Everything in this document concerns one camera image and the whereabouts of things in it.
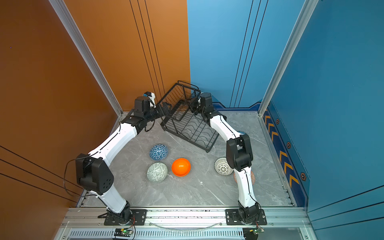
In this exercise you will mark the orange plastic bowl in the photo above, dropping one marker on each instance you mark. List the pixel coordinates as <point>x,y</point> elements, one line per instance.
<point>181,167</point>

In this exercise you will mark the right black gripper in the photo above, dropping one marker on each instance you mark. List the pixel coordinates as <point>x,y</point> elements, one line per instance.
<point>192,104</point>

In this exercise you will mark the aluminium front rail frame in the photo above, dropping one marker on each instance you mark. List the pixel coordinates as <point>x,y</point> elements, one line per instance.
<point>186,223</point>

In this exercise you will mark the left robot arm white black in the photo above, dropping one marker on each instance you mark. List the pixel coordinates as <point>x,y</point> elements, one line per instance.
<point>93,169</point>

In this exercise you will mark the circuit board right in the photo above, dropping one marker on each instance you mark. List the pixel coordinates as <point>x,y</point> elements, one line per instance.
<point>252,233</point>

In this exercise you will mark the black wire dish rack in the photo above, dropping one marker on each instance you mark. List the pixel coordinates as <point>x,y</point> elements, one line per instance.
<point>182,119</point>

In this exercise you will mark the red white patterned bowl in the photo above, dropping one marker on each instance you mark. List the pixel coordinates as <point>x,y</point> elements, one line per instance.
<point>252,178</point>

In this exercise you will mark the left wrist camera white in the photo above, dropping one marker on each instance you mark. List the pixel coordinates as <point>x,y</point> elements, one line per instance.
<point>151,97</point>

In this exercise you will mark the pale green patterned bowl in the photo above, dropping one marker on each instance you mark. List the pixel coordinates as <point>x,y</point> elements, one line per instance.
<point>157,172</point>

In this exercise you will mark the dark blue patterned bowl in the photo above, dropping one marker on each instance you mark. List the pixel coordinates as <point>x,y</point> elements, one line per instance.
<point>158,152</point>

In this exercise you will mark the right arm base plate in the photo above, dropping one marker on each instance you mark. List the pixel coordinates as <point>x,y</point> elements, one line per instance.
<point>233,218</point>

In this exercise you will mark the white black lattice bowl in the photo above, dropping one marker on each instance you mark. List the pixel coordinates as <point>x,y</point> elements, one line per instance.
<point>222,167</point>

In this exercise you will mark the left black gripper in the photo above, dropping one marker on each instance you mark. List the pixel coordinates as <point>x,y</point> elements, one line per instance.
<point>162,113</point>

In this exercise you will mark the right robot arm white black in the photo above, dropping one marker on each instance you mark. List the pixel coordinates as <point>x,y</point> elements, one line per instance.
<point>239,156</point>

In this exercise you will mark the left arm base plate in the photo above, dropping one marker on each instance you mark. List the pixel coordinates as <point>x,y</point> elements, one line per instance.
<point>135,217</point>

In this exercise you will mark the green circuit board left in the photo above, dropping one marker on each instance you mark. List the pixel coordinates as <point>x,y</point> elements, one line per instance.
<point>124,234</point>

